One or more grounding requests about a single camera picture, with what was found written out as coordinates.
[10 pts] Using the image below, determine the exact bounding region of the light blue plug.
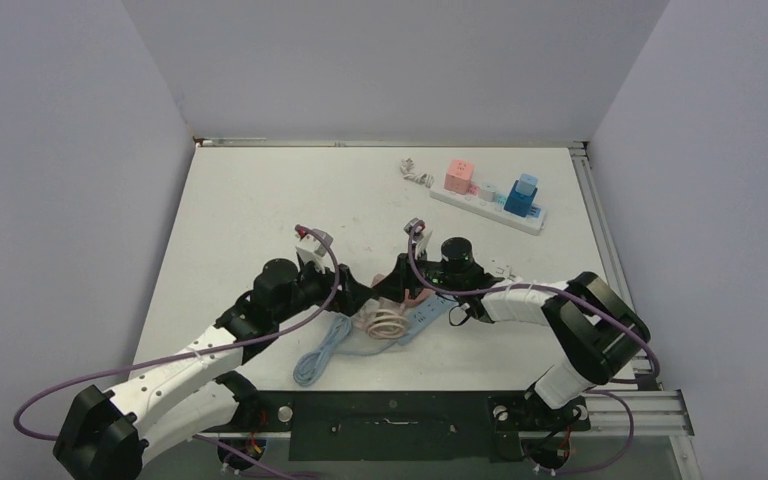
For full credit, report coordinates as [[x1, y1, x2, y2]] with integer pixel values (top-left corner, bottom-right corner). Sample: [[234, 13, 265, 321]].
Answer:
[[515, 173, 538, 196]]

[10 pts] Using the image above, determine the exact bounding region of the small white plug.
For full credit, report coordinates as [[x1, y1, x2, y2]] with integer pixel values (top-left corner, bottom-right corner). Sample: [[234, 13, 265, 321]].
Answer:
[[478, 182, 497, 203]]

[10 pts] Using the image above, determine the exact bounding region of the blue power strip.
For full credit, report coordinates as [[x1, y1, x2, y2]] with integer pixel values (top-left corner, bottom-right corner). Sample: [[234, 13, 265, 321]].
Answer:
[[395, 295, 457, 346]]

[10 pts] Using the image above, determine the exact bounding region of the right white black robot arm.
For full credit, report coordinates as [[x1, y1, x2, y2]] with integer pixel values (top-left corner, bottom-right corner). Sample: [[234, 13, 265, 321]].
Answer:
[[373, 237, 651, 428]]

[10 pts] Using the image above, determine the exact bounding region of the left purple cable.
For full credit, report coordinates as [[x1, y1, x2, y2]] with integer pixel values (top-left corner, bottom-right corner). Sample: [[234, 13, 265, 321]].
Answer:
[[12, 225, 343, 480]]

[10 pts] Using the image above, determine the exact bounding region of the dark blue cube adapter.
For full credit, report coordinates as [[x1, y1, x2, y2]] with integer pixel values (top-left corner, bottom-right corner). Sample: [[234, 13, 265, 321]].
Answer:
[[503, 181, 538, 218]]

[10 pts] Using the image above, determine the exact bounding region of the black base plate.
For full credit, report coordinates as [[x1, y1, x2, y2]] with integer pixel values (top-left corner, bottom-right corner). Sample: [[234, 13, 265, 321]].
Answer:
[[213, 390, 591, 462]]

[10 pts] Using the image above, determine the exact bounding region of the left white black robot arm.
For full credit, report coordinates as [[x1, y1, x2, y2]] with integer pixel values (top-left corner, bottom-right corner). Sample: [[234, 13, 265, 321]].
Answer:
[[53, 258, 379, 479]]

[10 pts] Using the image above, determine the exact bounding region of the white power strip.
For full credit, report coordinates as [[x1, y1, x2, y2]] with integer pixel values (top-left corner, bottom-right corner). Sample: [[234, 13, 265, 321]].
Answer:
[[429, 184, 547, 236]]

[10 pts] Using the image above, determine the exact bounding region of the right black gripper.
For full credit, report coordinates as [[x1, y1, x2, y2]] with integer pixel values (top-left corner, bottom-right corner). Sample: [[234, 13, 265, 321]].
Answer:
[[374, 242, 463, 301]]

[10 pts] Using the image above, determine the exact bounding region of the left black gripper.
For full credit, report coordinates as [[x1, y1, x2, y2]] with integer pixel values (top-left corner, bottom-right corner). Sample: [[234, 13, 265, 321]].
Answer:
[[273, 255, 372, 324]]

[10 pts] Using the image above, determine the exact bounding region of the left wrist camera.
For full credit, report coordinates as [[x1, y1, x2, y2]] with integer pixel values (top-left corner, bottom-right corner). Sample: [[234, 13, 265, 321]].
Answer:
[[295, 225, 333, 273]]

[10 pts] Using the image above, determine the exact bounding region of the pink cable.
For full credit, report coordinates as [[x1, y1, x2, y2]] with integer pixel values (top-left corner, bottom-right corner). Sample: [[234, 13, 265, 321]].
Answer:
[[352, 299, 414, 342]]

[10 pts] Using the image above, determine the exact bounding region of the pink cube adapter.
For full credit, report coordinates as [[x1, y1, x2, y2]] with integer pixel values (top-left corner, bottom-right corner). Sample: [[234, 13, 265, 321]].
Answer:
[[443, 159, 474, 195]]

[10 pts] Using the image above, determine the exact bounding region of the white flat plug adapter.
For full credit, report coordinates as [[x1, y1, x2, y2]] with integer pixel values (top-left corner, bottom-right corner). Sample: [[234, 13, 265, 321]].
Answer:
[[488, 259, 519, 281]]

